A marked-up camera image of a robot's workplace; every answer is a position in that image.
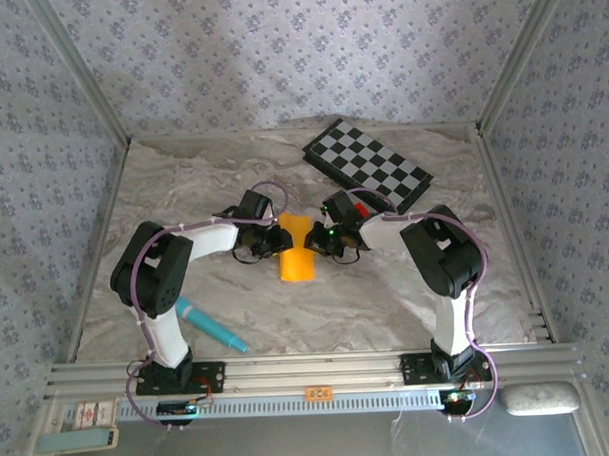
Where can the teal marker pen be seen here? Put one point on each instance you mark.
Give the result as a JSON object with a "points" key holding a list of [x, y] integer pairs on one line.
{"points": [[208, 322]]}

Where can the red and white small box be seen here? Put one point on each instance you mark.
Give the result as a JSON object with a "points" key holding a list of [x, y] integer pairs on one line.
{"points": [[94, 414]]}

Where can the red toy brick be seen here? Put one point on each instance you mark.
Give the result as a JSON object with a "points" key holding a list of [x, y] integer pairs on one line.
{"points": [[362, 209]]}

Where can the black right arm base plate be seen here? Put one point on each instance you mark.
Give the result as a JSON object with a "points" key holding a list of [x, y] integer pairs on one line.
{"points": [[414, 368]]}

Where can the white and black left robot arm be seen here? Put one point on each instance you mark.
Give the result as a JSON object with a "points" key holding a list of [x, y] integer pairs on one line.
{"points": [[163, 338]]}

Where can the small orange label tag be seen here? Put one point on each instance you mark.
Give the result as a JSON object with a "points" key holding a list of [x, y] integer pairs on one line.
{"points": [[318, 392]]}

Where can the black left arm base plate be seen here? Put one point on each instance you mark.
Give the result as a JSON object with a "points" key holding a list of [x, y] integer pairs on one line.
{"points": [[209, 376]]}

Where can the orange paper sheet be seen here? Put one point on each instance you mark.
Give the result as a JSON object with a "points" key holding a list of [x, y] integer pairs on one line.
{"points": [[296, 268]]}

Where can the black and grey chessboard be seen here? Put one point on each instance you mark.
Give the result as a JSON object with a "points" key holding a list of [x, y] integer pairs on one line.
{"points": [[367, 161]]}

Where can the grey speckled oval pad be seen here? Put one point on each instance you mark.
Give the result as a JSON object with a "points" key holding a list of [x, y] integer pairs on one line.
{"points": [[540, 399]]}

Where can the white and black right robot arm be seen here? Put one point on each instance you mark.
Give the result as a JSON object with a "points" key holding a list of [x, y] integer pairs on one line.
{"points": [[453, 328]]}

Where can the aluminium mounting rail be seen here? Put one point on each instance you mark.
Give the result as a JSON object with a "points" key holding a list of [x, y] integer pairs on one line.
{"points": [[309, 370]]}

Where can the aluminium table side rail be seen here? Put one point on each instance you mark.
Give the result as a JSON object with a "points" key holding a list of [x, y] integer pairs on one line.
{"points": [[514, 230], [100, 245]]}

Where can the aluminium frame post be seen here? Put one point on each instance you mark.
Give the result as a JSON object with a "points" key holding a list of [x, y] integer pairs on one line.
{"points": [[520, 55], [82, 70]]}

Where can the pale teal flat case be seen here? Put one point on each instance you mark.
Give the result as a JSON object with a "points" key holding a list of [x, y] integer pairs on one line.
{"points": [[77, 441]]}

